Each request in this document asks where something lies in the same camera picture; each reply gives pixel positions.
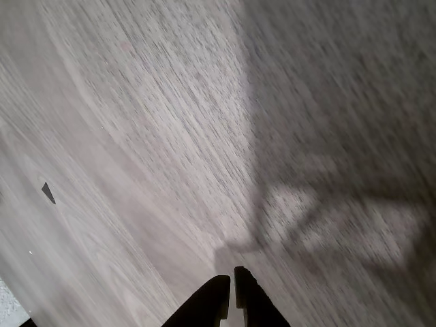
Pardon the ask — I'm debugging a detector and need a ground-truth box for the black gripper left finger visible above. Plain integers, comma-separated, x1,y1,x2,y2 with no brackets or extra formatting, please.
161,275,232,327

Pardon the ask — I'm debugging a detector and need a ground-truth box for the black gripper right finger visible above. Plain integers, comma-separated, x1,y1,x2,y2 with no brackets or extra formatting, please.
233,266,291,327

